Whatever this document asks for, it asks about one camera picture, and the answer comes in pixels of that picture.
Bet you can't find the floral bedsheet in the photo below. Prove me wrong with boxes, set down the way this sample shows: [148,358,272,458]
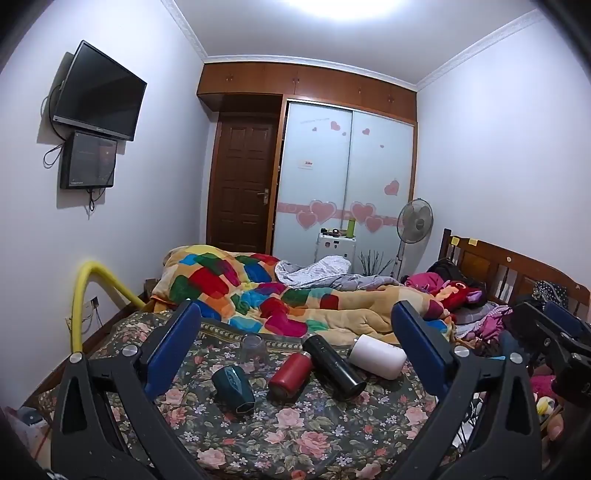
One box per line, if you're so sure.
[37,310,468,480]

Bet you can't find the dark dotted cloth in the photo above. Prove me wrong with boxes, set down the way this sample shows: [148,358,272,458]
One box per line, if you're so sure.
[532,280,570,308]

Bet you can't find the yellow bent pipe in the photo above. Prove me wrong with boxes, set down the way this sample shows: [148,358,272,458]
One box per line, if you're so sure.
[69,261,147,354]

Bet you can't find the grey white quilt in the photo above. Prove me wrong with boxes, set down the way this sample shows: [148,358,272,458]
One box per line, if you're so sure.
[274,256,403,291]

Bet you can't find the clear glass cup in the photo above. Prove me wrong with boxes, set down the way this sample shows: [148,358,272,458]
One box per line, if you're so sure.
[239,335,269,365]

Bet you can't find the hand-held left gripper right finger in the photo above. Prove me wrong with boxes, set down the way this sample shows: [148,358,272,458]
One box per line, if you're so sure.
[390,300,543,480]

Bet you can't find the wooden headboard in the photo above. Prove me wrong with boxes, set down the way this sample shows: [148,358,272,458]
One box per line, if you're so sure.
[438,228,591,321]

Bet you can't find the colourful patchwork blanket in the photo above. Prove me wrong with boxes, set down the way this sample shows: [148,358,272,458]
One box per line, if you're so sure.
[151,244,455,347]

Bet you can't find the standing fan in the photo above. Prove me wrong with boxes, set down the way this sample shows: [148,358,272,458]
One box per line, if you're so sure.
[390,198,435,280]

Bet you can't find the red plush toy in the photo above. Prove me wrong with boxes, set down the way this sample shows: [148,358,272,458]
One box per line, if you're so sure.
[438,279,488,311]

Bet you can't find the wall-mounted black television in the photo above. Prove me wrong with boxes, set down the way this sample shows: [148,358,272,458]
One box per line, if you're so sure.
[50,41,148,142]

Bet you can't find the brown wooden door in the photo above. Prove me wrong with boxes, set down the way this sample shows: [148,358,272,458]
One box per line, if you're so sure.
[209,114,280,256]

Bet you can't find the pile of purple clothes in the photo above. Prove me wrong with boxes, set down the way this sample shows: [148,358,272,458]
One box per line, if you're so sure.
[454,302,514,357]

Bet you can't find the black bag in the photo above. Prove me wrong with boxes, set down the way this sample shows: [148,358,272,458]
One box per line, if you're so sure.
[427,258,463,281]

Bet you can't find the black television cable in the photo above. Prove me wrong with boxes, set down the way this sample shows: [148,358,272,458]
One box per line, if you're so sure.
[41,80,71,139]

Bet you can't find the black monitor cable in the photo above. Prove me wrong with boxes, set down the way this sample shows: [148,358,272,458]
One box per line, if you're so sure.
[43,142,65,169]

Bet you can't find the wardrobe with heart stickers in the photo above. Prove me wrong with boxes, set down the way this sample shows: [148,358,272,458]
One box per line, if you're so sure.
[271,98,417,278]

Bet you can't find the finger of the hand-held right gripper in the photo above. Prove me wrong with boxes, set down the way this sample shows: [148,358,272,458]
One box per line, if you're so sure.
[545,301,591,370]
[508,300,551,365]

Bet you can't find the dark teal cup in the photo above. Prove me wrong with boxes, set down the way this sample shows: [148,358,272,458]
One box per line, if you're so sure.
[211,366,256,414]

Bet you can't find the white cup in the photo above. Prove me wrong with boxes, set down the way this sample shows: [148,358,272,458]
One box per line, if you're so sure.
[348,333,407,380]

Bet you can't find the black thermos cup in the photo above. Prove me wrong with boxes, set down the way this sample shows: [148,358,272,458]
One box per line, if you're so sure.
[302,335,368,398]

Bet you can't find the wooden overhead cabinet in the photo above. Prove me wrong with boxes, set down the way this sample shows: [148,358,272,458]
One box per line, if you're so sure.
[197,63,419,123]

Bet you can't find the pink cloth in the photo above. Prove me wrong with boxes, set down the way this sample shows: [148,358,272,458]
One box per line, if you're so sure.
[403,272,445,295]

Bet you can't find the small black wall monitor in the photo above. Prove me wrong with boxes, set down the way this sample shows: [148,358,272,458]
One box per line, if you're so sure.
[59,131,118,190]

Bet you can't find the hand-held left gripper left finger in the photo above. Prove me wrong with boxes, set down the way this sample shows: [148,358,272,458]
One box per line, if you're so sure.
[50,300,204,480]

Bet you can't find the dark dried twigs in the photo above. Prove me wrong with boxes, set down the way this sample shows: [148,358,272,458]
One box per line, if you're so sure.
[359,250,394,278]

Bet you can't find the red insulated cup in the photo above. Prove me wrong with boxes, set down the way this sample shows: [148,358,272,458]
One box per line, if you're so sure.
[268,352,315,401]

